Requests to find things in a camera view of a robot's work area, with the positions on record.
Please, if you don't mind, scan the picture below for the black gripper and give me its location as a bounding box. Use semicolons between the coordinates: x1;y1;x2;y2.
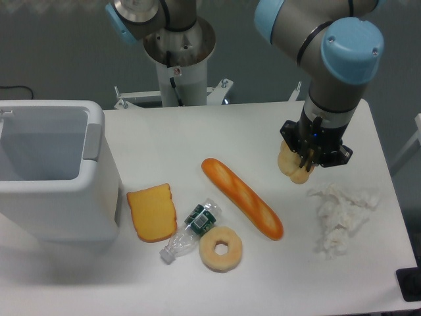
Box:
280;120;353;172

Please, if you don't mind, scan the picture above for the pale round bread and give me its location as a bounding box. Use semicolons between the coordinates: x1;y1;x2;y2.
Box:
278;140;314;184

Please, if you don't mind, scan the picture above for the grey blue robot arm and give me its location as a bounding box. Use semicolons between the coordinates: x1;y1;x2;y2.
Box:
254;1;384;171

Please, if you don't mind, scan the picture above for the white plastic trash can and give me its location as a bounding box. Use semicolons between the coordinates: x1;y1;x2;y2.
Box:
1;100;121;242

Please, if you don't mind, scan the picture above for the crumpled white tissue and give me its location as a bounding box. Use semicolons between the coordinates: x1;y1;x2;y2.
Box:
307;183;381;259

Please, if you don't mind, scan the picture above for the orange baguette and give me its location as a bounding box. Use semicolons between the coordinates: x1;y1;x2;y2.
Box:
201;158;284;240

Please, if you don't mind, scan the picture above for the white object at right edge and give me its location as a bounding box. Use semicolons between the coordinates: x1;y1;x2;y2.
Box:
389;113;420;177

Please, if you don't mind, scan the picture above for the crushed clear plastic bottle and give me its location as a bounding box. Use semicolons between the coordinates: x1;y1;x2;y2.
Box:
159;198;222;265

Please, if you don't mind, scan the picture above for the black device at edge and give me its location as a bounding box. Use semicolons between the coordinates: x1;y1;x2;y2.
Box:
396;267;420;302

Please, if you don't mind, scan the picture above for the orange toast slice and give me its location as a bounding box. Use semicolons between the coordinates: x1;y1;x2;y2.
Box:
126;183;178;243

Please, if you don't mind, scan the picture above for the white metal base frame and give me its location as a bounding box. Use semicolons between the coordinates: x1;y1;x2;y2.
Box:
113;78;303;110

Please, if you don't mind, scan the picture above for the pale ring donut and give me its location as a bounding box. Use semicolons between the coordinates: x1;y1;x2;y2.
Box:
199;226;243;273

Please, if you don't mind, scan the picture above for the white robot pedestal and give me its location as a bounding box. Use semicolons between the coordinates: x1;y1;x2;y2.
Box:
105;1;216;107

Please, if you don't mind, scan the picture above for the black floor cable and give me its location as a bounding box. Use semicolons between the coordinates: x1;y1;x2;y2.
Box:
0;85;35;99

